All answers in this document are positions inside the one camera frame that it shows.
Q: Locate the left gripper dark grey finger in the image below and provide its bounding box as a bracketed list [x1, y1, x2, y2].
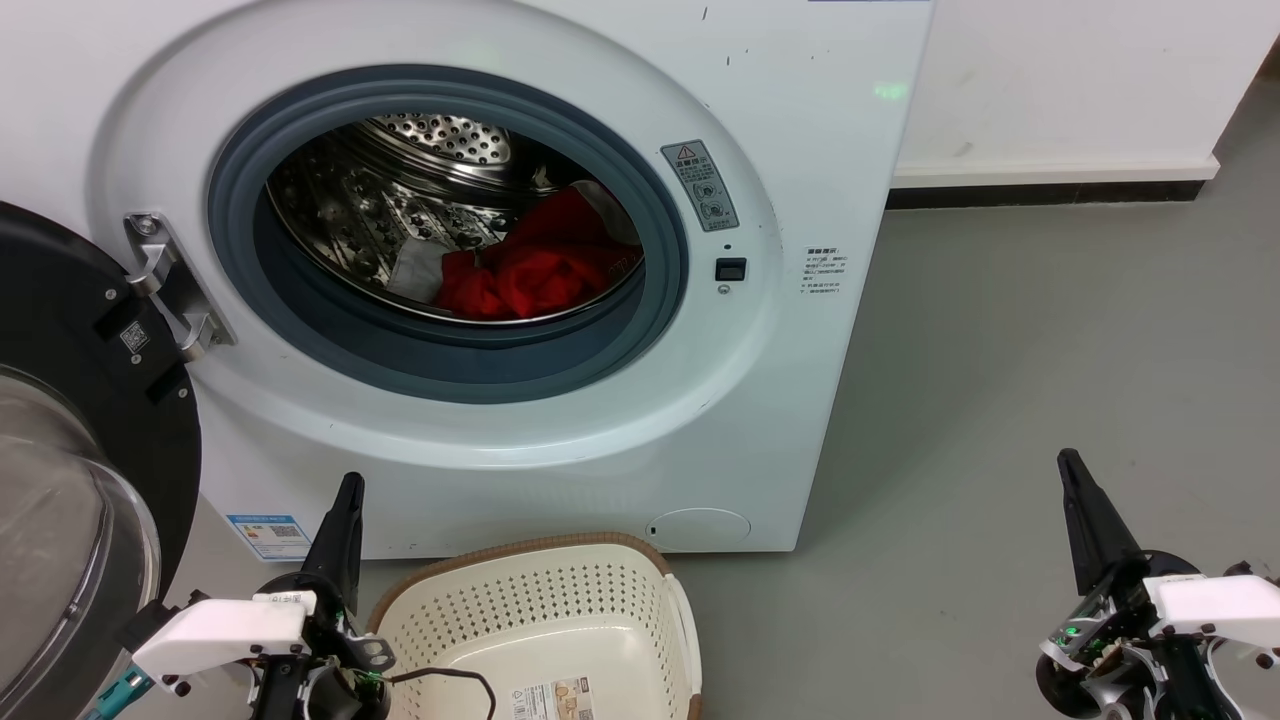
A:
[300, 472, 366, 613]

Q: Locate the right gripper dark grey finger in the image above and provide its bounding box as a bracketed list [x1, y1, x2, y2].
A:
[1058, 448, 1146, 596]

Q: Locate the red and white garment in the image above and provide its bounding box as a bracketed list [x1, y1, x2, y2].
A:
[385, 180, 646, 323]

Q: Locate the white front-load washing machine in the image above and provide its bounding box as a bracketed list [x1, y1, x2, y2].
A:
[0, 0, 936, 561]

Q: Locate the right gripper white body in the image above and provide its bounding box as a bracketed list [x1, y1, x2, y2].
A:
[1035, 555, 1280, 720]

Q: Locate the grey warning sticker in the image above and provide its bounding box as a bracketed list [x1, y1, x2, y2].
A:
[661, 140, 741, 233]

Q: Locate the black round washer door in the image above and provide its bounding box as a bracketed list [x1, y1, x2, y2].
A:
[0, 200, 203, 720]

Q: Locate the cream perforated laundry basket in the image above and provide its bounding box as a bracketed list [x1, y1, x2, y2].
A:
[368, 532, 703, 720]

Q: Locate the small printed text label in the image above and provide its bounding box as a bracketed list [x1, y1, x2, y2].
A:
[800, 245, 849, 296]

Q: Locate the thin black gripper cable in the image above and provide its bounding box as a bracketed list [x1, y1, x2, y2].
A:
[388, 668, 498, 720]

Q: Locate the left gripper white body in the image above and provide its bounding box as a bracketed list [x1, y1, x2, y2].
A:
[133, 574, 396, 720]

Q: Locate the teal cable connector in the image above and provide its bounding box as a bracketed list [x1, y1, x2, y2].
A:
[85, 668, 153, 720]

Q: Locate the stainless steel washing machine drum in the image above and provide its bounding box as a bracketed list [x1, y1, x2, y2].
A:
[265, 113, 646, 326]

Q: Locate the blue energy label sticker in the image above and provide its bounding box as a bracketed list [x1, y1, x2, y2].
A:
[226, 514, 313, 561]

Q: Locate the silver metal door hinge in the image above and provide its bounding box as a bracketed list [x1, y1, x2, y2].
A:
[123, 212, 238, 363]

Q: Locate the grey rubber door gasket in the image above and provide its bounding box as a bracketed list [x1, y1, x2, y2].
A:
[207, 65, 691, 405]

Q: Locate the round white filter cover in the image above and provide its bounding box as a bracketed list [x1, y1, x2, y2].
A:
[645, 507, 753, 553]

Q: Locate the black wall baseboard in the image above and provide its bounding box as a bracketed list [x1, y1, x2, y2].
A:
[886, 178, 1221, 211]

